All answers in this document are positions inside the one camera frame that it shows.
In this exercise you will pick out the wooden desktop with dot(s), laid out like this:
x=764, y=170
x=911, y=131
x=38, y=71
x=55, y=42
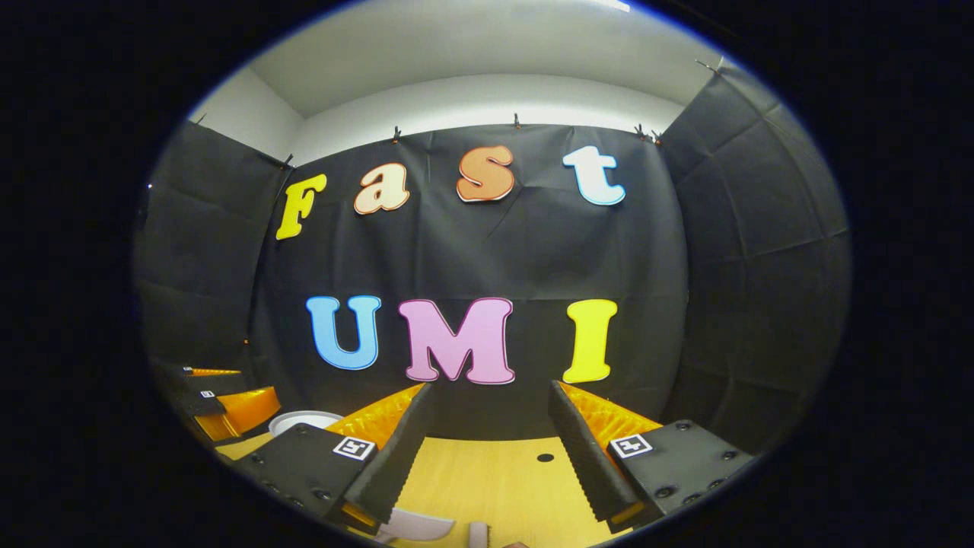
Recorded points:
x=494, y=487

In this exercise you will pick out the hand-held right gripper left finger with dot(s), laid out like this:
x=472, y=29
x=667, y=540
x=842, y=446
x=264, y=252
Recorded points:
x=399, y=457

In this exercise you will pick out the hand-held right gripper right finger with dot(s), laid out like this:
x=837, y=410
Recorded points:
x=586, y=457

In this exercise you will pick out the lavender dustpan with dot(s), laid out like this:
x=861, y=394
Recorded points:
x=418, y=525

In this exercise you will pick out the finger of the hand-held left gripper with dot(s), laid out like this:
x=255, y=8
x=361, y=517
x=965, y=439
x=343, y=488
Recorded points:
x=232, y=380
x=202, y=403

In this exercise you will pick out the black backdrop cloth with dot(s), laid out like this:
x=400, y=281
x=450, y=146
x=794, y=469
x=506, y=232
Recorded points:
x=472, y=251

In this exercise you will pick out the white garbage bin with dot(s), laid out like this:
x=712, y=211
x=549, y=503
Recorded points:
x=304, y=420

